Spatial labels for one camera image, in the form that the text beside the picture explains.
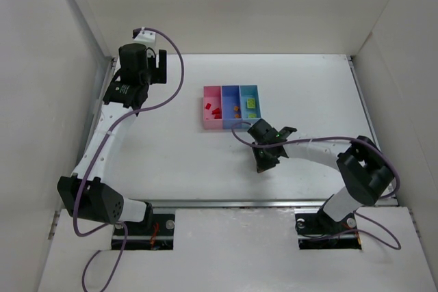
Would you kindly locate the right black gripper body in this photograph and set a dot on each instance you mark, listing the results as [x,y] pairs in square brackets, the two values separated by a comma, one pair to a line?
[265,161]

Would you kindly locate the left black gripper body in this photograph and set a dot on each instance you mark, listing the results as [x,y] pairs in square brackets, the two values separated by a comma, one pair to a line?
[161,66]

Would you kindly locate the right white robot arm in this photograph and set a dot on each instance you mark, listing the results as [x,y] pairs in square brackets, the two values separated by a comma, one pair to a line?
[364,170]

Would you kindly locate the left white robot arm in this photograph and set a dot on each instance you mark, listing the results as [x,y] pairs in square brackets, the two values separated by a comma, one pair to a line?
[87,193]

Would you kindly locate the pink container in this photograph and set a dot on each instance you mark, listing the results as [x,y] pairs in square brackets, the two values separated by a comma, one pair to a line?
[213,95]

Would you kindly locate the light blue container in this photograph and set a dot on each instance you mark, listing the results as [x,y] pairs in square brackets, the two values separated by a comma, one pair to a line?
[249,91]

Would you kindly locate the dark blue container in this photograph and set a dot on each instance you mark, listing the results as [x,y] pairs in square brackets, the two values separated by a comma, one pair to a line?
[230,99]

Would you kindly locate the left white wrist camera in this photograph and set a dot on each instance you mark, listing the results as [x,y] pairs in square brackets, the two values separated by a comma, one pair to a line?
[144,36]

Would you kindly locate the left aluminium rail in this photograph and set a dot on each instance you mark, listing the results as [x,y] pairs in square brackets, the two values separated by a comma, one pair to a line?
[103,72]

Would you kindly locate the aluminium rail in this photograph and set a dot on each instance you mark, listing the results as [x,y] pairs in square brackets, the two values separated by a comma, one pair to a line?
[363,103]
[241,204]
[103,72]

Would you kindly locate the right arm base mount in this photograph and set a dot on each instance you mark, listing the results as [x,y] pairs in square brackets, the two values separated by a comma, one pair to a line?
[318,232]

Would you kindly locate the right aluminium rail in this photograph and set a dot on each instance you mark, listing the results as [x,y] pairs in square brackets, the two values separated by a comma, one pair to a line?
[363,103]

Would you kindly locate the front aluminium rail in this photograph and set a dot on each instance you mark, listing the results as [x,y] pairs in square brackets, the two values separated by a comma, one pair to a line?
[241,204]

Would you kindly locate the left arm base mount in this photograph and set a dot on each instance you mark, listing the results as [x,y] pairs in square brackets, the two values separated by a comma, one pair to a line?
[158,236]

